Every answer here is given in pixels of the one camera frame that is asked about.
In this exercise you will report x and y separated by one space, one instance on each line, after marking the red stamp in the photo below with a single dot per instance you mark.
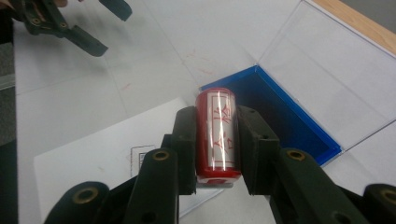
202 140

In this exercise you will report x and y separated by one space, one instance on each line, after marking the metal floor rail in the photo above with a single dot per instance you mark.
6 83

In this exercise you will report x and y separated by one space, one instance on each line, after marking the large white table cover sheet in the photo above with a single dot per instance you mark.
155 46

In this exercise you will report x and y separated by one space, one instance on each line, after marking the blue ink pad box clear lid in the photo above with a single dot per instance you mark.
280 118

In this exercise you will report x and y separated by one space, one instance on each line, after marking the small white paper sheet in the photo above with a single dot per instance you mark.
93 149

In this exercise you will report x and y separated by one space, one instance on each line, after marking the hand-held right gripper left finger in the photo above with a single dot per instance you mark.
155 186

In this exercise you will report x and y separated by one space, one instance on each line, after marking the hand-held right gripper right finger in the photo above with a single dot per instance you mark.
295 186

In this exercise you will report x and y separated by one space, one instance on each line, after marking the wooden table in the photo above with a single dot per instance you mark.
358 21

